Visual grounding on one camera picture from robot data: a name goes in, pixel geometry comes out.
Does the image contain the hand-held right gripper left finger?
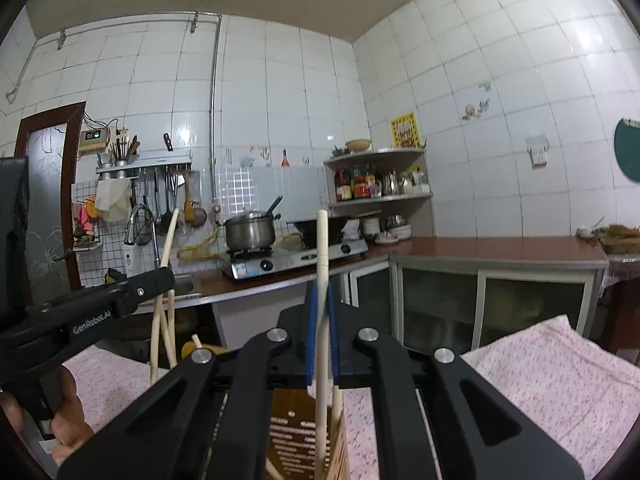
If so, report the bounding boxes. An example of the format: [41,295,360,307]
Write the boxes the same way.
[57,280,321,480]

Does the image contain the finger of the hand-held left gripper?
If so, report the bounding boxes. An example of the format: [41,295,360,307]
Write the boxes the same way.
[119,267,177,314]

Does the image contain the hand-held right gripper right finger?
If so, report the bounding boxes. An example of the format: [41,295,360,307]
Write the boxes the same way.
[326,281,585,480]

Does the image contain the yellow slotted utensil holder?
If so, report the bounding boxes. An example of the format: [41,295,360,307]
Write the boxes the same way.
[181,340,352,480]

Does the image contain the metal cups with utensils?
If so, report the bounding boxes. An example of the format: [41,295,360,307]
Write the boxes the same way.
[97,132,142,168]

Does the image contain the person's left hand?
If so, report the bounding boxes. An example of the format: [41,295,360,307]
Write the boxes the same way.
[0,366,97,467]

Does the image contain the chrome faucet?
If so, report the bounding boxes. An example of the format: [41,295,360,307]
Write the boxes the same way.
[123,204,161,267]

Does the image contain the hanging black ladles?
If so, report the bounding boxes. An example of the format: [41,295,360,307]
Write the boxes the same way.
[151,167,180,236]

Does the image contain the steel gas stove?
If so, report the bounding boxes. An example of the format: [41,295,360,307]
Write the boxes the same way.
[220,237,370,281]

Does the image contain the hanging wooden brush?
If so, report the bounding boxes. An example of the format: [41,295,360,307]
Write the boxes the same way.
[181,169,208,228]

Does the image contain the hanging beige cloth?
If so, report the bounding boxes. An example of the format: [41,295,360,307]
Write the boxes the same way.
[95,179,132,224]

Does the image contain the black wok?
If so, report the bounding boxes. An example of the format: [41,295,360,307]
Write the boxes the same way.
[287,215,349,247]

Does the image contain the steel pot with lid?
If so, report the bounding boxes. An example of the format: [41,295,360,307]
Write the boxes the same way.
[223,195,284,252]

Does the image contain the glass door base cabinet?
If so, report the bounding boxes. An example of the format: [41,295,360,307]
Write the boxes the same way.
[345,255,609,357]

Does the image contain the dark framed glass door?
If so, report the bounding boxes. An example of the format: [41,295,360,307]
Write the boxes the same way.
[14,101,87,294]

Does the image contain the stack of white plates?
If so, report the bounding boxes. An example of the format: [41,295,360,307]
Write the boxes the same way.
[362,214,413,242]

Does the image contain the corner shelf with bottles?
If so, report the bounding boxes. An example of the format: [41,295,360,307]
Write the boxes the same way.
[323,147,436,242]

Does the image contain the brown kitchen counter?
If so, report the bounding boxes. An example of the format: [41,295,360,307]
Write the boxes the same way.
[127,236,610,317]

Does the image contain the pink floral tablecloth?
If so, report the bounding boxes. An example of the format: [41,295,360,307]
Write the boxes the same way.
[60,314,640,480]

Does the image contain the small plastic covered table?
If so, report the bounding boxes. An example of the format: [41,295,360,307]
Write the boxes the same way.
[599,254,640,367]

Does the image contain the wooden cutting board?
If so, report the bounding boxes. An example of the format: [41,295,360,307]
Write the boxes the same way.
[592,224,640,257]

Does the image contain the round green cutting board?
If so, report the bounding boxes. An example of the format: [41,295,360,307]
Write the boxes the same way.
[613,117,640,184]

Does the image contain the white wire wall grid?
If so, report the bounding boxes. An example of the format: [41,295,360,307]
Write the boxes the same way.
[71,180,151,288]

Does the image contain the yellow hose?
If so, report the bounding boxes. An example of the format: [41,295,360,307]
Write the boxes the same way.
[177,226,222,262]

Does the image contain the metal wall rack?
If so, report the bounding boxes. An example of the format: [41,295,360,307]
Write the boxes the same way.
[96,150,194,181]

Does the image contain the yellow wall control box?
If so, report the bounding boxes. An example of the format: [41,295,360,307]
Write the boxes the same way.
[78,128,111,154]

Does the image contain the grey wall pipe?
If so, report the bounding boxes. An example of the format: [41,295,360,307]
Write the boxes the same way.
[5,10,223,198]

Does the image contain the yellow wall poster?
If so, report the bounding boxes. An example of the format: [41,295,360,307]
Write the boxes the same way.
[389,112,420,150]

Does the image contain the white wall socket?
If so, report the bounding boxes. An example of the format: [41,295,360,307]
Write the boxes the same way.
[525,134,550,168]

